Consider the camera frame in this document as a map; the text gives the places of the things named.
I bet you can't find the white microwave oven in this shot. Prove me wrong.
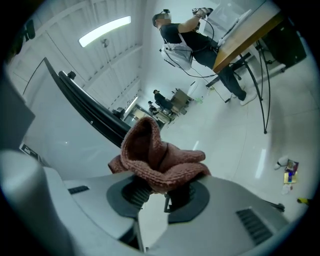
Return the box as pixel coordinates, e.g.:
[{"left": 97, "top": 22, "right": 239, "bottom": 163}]
[{"left": 206, "top": 0, "right": 253, "bottom": 34}]

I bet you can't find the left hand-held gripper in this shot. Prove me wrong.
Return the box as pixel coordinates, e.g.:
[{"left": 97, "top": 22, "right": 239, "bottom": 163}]
[{"left": 19, "top": 142, "right": 50, "bottom": 168}]

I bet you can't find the white plastic bin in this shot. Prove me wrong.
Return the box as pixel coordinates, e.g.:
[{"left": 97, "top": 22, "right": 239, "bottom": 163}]
[{"left": 187, "top": 80, "right": 210, "bottom": 100}]

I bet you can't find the black head-mounted camera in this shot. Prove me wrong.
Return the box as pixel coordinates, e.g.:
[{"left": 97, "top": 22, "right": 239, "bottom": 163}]
[{"left": 21, "top": 19, "right": 36, "bottom": 41}]

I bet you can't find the brown wiping cloth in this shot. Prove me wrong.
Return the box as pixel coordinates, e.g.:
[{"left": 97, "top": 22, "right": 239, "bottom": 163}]
[{"left": 107, "top": 116, "right": 212, "bottom": 195}]

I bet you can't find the large whiteboard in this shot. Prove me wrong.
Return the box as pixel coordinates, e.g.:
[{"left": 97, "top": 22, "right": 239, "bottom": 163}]
[{"left": 22, "top": 56, "right": 137, "bottom": 181}]

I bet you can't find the ceiling light bar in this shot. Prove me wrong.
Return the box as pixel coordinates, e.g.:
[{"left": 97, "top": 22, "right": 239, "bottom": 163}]
[
  {"left": 126, "top": 96, "right": 139, "bottom": 111},
  {"left": 78, "top": 15, "right": 132, "bottom": 48}
]

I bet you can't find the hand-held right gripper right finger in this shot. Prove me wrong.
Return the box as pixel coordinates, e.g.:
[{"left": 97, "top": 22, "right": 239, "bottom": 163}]
[{"left": 138, "top": 176, "right": 292, "bottom": 256}]

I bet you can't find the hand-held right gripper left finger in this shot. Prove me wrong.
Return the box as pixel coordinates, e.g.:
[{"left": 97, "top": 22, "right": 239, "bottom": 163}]
[{"left": 43, "top": 166, "right": 151, "bottom": 256}]

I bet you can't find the wooden table with wire legs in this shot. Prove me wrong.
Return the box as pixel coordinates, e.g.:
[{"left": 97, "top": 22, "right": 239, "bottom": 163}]
[{"left": 212, "top": 9, "right": 286, "bottom": 135}]

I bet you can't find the dark desk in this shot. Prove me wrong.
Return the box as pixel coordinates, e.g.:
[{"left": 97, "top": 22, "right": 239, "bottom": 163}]
[{"left": 171, "top": 88, "right": 195, "bottom": 111}]

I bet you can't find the small colourful toy pile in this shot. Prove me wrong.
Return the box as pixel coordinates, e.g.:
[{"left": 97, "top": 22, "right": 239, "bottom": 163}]
[{"left": 273, "top": 154, "right": 300, "bottom": 196}]

